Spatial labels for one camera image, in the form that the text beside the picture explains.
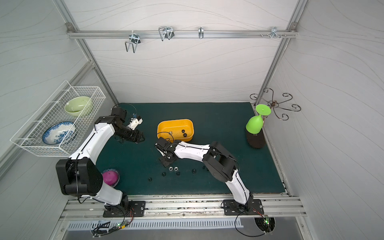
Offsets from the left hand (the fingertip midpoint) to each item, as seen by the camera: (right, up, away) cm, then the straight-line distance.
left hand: (138, 138), depth 84 cm
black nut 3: (+7, -24, 0) cm, 24 cm away
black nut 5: (+32, -20, +2) cm, 37 cm away
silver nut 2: (+21, -18, +2) cm, 28 cm away
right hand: (+14, -14, +5) cm, 21 cm away
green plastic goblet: (+65, +8, -5) cm, 65 cm away
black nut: (+24, +2, +20) cm, 31 cm away
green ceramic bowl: (-25, +17, -12) cm, 33 cm away
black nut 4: (+14, -21, 0) cm, 25 cm away
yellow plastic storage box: (+16, +3, +21) cm, 27 cm away
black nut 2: (+25, 0, +17) cm, 31 cm away
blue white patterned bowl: (-27, +5, -20) cm, 34 cm away
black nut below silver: (+22, -21, +1) cm, 31 cm away
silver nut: (+18, -18, +2) cm, 26 cm away
